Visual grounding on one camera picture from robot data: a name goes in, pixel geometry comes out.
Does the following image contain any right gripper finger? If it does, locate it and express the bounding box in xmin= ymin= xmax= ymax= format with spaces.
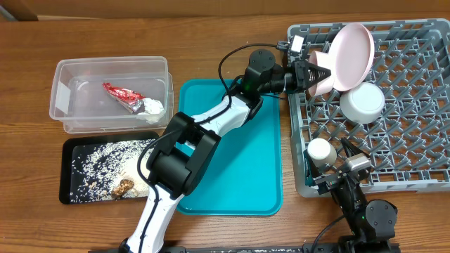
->
xmin=303 ymin=151 xmax=325 ymax=186
xmin=340 ymin=138 xmax=369 ymax=158

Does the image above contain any small plate with food scraps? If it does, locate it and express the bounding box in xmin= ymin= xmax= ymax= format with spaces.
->
xmin=308 ymin=51 xmax=335 ymax=97

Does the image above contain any white cup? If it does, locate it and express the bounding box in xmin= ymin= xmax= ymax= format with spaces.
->
xmin=307 ymin=138 xmax=337 ymax=167

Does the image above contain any large pink plate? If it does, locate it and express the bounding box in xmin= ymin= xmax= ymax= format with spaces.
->
xmin=328 ymin=22 xmax=375 ymax=91

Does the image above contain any grey bowl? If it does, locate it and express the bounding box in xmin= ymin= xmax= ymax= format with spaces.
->
xmin=340 ymin=82 xmax=385 ymax=124

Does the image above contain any white tissue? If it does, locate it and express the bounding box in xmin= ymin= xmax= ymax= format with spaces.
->
xmin=138 ymin=98 xmax=165 ymax=124

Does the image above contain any red snack wrapper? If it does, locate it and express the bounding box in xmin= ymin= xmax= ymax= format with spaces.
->
xmin=102 ymin=82 xmax=145 ymax=114

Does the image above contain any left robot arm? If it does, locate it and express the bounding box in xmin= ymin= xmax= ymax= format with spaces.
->
xmin=118 ymin=49 xmax=333 ymax=253

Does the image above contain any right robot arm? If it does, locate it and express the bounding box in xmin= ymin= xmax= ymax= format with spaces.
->
xmin=303 ymin=138 xmax=400 ymax=252

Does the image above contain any grey dishwasher rack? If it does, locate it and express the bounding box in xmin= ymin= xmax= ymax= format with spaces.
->
xmin=288 ymin=19 xmax=449 ymax=197

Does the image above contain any teal plastic serving tray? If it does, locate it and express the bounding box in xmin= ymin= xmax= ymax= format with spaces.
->
xmin=177 ymin=98 xmax=283 ymax=216

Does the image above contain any brown food scrap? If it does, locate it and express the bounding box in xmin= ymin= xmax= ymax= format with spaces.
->
xmin=111 ymin=179 xmax=134 ymax=199

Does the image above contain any clear plastic bin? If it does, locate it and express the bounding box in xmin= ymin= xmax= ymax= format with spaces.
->
xmin=49 ymin=56 xmax=174 ymax=134

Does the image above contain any scattered white rice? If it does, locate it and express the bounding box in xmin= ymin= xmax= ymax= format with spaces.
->
xmin=70 ymin=139 xmax=152 ymax=204

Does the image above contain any black plastic tray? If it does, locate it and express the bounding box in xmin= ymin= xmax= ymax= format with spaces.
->
xmin=59 ymin=131 xmax=158 ymax=205

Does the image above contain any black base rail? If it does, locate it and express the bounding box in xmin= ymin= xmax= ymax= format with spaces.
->
xmin=88 ymin=243 xmax=401 ymax=253

